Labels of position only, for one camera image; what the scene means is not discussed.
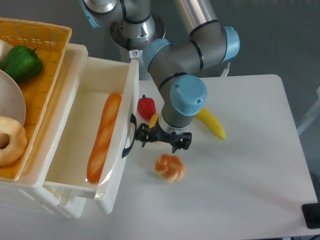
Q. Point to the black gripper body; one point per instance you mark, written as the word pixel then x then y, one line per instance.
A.
pixel 157 134

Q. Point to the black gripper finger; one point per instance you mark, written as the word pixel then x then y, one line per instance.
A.
pixel 145 134
pixel 181 141

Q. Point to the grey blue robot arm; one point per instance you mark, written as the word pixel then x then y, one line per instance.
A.
pixel 173 69

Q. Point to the white drawer cabinet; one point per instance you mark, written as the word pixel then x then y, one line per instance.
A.
pixel 28 192

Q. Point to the yellow toy bell pepper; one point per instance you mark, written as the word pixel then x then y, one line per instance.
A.
pixel 153 120

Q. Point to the red toy bell pepper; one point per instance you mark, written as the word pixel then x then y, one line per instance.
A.
pixel 146 107

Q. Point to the knotted toy bread roll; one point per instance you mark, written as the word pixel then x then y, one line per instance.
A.
pixel 169 167

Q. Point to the yellow toy banana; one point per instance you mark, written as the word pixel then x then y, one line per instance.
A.
pixel 211 122

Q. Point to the orange toy baguette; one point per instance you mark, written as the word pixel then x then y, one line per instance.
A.
pixel 103 138

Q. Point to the yellow woven basket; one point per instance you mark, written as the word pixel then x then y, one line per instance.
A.
pixel 51 42

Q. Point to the white plate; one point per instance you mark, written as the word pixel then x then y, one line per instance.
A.
pixel 12 102

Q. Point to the green toy bell pepper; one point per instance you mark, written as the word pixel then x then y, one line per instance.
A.
pixel 22 64

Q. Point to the black device at edge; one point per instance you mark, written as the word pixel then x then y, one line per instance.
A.
pixel 311 214

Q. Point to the white toy vegetable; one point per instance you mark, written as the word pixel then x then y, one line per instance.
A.
pixel 5 48

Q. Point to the white frame at right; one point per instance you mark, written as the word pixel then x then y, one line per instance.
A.
pixel 310 115

